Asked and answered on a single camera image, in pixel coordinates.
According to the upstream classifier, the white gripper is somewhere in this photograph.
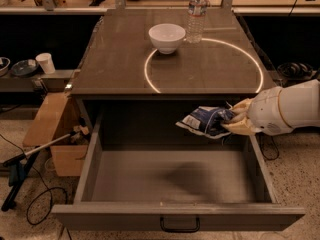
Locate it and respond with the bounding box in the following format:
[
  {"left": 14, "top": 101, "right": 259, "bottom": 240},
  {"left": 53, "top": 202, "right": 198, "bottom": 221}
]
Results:
[{"left": 223, "top": 87, "right": 293, "bottom": 136}]

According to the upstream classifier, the blue chip bag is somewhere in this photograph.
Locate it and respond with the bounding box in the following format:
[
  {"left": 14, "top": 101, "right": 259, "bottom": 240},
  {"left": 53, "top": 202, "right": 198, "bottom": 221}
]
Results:
[{"left": 176, "top": 106, "right": 235, "bottom": 139}]

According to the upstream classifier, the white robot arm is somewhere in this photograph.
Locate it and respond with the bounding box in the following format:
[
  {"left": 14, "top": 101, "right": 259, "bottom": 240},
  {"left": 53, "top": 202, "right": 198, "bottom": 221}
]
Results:
[{"left": 222, "top": 79, "right": 320, "bottom": 136}]

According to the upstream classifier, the open grey top drawer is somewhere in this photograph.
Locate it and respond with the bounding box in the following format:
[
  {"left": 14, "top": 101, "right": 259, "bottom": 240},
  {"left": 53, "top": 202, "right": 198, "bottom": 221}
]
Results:
[{"left": 53, "top": 101, "right": 305, "bottom": 231}]

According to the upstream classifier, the grey drawer cabinet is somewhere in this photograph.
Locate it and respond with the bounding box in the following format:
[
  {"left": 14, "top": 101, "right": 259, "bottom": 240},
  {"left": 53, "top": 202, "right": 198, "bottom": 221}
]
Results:
[{"left": 72, "top": 8, "right": 275, "bottom": 126}]

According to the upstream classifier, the white ceramic bowl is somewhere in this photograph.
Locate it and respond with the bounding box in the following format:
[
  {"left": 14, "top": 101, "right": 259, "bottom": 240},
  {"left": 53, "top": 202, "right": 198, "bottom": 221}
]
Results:
[{"left": 148, "top": 23, "right": 186, "bottom": 54}]

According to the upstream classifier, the clear plastic water bottle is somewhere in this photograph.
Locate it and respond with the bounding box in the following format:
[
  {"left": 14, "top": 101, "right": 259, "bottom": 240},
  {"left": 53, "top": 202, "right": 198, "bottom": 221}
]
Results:
[{"left": 186, "top": 0, "right": 209, "bottom": 43}]

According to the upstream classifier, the cardboard box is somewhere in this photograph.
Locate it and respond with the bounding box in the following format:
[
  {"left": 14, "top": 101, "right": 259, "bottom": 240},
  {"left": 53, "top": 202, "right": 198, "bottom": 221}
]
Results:
[{"left": 23, "top": 92, "right": 88, "bottom": 176}]

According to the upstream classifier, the low grey side shelf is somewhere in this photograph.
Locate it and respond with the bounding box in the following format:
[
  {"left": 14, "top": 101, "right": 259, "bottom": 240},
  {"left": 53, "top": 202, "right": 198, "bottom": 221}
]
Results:
[{"left": 0, "top": 70, "right": 74, "bottom": 92}]

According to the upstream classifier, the white paper cup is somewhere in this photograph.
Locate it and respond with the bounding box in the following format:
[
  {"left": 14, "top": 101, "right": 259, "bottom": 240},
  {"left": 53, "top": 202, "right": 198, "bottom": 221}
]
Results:
[{"left": 36, "top": 53, "right": 55, "bottom": 74}]

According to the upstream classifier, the dark bowl on shelf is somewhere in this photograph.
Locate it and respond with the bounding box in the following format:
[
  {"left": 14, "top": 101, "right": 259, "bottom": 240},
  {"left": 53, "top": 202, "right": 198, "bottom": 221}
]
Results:
[{"left": 10, "top": 59, "right": 38, "bottom": 78}]

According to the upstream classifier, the black tripod stand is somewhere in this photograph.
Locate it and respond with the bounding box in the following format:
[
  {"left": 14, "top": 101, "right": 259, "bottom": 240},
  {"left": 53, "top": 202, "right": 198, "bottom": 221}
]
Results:
[{"left": 1, "top": 131, "right": 76, "bottom": 212}]

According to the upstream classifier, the grey bowl at edge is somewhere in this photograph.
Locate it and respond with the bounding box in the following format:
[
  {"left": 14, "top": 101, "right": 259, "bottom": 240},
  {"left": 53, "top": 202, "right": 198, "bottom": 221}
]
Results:
[{"left": 0, "top": 57, "right": 11, "bottom": 77}]

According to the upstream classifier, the coiled black cable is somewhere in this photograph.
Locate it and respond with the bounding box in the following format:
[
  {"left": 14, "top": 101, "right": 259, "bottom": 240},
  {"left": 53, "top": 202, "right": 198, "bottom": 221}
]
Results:
[{"left": 277, "top": 61, "right": 314, "bottom": 80}]

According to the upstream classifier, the black drawer handle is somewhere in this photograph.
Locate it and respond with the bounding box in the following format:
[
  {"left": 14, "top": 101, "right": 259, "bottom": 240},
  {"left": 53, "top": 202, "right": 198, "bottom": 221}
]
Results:
[{"left": 159, "top": 216, "right": 201, "bottom": 233}]

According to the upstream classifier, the black floor cable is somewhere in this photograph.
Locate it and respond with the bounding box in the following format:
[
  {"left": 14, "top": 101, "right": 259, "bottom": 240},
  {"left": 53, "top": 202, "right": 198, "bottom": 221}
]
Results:
[{"left": 0, "top": 133, "right": 69, "bottom": 226}]

